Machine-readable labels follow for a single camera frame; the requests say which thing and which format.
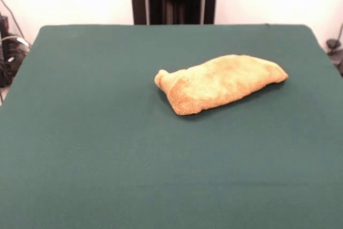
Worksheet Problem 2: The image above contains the black upright power strip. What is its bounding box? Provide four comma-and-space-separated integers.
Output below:
0, 16, 9, 38

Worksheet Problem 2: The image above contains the black cable tangle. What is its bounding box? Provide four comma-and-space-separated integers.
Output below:
0, 34, 31, 88

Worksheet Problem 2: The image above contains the dark green table cloth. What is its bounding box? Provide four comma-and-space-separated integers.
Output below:
0, 24, 343, 229

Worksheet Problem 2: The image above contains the tan terry towel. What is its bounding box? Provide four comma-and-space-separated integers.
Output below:
154, 54, 289, 116

